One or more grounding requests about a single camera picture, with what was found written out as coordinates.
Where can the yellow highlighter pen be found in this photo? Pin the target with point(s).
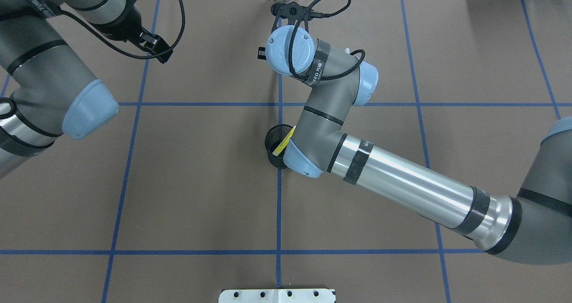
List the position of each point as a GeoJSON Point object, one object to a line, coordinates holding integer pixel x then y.
{"type": "Point", "coordinates": [284, 143]}

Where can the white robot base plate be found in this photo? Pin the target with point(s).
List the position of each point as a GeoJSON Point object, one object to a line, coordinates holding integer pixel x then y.
{"type": "Point", "coordinates": [320, 295]}

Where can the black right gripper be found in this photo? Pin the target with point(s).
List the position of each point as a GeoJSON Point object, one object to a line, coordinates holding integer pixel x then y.
{"type": "Point", "coordinates": [261, 52]}

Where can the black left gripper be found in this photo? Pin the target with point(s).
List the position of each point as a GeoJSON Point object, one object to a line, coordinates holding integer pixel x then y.
{"type": "Point", "coordinates": [125, 26]}

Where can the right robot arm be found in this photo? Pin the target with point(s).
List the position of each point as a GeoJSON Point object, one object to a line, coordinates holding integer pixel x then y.
{"type": "Point", "coordinates": [534, 227]}

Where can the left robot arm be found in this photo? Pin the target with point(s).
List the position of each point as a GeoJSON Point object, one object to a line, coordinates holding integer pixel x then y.
{"type": "Point", "coordinates": [58, 94]}

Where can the black mesh pen cup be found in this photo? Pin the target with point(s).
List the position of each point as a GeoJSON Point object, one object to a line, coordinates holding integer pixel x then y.
{"type": "Point", "coordinates": [273, 139]}

